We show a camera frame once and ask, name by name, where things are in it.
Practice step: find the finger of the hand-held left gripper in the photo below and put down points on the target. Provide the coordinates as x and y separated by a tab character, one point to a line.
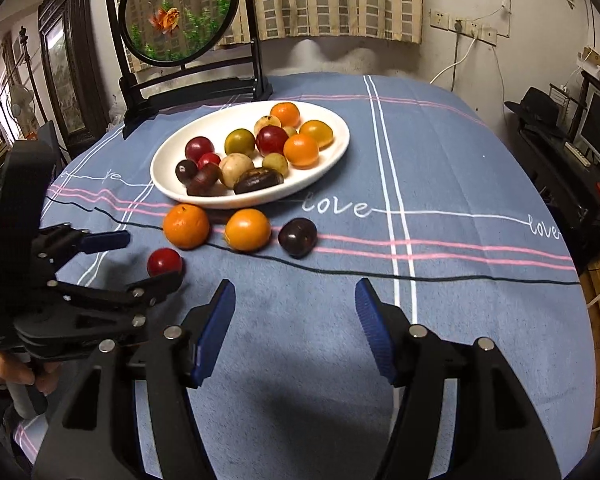
105	240
145	292

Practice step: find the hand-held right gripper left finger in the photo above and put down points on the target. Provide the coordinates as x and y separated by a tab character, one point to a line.
212	330

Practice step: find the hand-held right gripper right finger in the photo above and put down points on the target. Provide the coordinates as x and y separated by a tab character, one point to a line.
372	325

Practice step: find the large textured orange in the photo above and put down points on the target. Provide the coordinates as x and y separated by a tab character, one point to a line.
186	226

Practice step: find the smooth orange fruit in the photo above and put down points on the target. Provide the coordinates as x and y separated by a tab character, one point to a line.
247	230
300	151

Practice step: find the dark purple plum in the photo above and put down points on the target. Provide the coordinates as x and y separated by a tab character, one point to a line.
185	171
297	238

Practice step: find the dark red plum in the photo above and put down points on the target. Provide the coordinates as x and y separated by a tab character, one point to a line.
197	148

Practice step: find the small red fruit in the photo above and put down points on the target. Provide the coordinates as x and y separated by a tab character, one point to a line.
209	159

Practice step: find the pale yellow pomegranate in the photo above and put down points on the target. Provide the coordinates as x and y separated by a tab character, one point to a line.
235	170

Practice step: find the large dark brown fruit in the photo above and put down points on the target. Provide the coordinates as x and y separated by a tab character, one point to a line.
257	181

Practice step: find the yellow-green round fruit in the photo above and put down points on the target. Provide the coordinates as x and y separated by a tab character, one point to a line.
239	142

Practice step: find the white oval plate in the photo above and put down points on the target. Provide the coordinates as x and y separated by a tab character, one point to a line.
330	162

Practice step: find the small yellow-green fruit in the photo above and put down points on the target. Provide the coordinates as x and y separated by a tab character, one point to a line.
275	164
290	131

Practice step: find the large red apple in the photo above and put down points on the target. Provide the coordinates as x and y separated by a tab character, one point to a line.
271	141

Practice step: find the small beige brown fruit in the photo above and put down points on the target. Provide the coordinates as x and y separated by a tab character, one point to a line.
266	123

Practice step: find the yellow-orange persimmon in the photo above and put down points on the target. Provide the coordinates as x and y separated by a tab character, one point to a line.
318	132

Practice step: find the orange tangerine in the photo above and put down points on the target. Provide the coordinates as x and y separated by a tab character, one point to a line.
285	114

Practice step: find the person's left hand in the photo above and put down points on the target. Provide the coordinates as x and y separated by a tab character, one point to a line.
5	372

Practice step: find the blue striped tablecloth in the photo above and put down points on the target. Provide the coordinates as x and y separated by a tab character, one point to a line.
290	360

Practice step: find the white electric fan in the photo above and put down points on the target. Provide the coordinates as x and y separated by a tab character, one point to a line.
22	100

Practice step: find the dark framed painting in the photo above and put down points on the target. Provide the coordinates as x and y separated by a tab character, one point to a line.
67	85

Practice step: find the dark coat stand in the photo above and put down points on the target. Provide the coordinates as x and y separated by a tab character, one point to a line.
27	70

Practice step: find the black computer desk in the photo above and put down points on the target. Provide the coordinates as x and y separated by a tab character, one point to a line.
555	185

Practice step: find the round goldfish screen black stand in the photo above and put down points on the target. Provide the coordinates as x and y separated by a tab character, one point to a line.
175	10

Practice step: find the white keyboard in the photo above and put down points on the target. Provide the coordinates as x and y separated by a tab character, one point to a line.
578	154

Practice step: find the black hat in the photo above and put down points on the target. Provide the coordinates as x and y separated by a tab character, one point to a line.
535	105

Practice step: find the beige checked curtain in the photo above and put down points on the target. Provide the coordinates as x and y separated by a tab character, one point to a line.
330	0

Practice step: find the white wall socket row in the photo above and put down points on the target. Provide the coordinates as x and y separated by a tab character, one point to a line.
477	32

